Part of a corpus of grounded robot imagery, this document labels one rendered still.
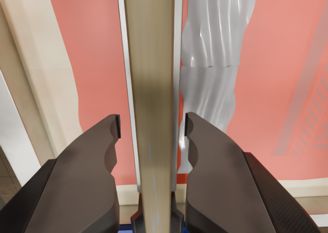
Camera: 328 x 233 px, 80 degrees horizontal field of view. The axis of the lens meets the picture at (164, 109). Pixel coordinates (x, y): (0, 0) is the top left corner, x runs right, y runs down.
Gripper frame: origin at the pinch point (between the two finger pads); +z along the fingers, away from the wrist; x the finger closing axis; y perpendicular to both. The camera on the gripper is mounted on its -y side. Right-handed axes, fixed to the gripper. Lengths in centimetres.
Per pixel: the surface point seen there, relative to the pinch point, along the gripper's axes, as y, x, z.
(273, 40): -2.4, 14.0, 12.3
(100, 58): -0.7, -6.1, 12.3
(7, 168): 108, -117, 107
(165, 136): 2.9, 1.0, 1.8
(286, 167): 18.0, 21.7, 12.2
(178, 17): -5.2, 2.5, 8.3
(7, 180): 121, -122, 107
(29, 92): 3.1, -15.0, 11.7
